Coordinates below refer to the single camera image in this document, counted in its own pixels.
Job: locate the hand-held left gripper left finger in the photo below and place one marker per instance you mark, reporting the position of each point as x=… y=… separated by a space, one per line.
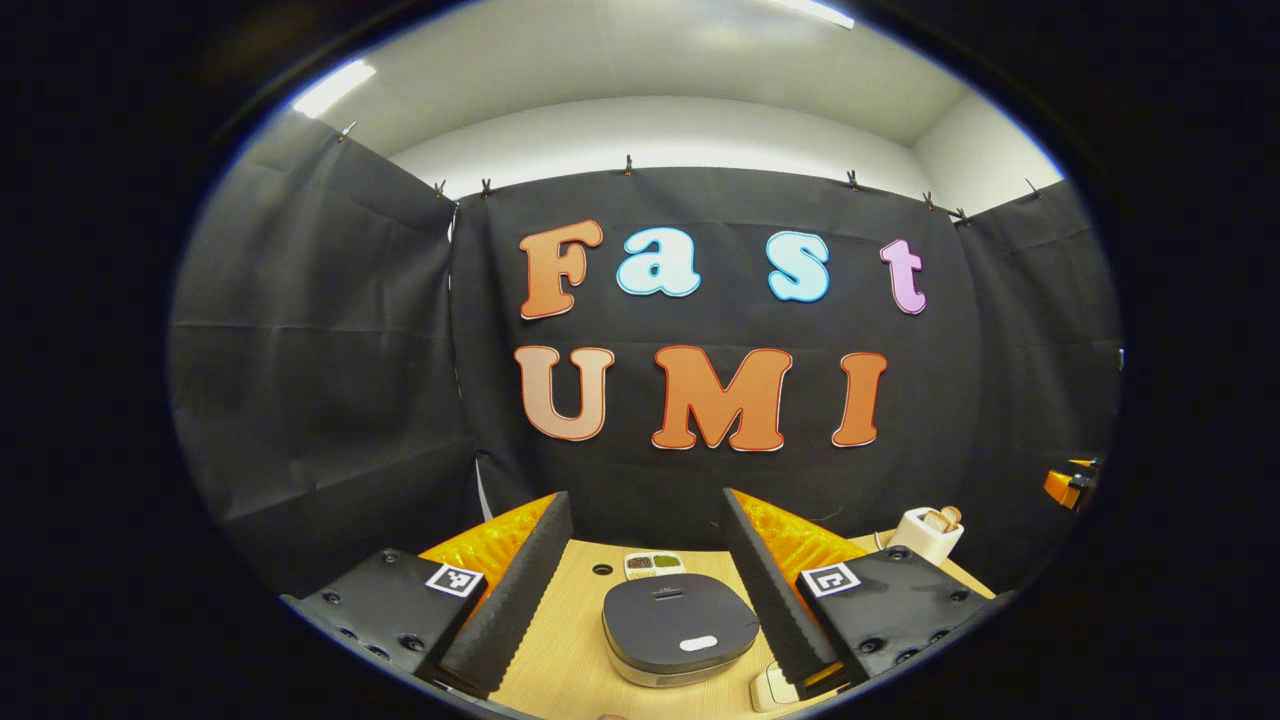
x=510 y=600

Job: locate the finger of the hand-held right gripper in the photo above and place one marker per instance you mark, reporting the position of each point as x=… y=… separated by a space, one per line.
x=1068 y=485

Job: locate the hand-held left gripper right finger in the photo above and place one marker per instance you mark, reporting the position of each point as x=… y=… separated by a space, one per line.
x=770 y=590

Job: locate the black rice cooker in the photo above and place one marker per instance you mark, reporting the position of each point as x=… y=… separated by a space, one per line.
x=680 y=620

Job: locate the white divided dish of beans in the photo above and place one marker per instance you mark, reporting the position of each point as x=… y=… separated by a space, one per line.
x=655 y=565

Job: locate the toasted bread slice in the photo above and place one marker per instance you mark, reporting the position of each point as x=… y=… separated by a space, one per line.
x=933 y=520
x=951 y=515

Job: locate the white toaster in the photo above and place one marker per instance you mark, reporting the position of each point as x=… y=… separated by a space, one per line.
x=925 y=540

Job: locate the black backdrop cloth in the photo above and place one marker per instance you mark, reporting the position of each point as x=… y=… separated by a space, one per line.
x=330 y=370

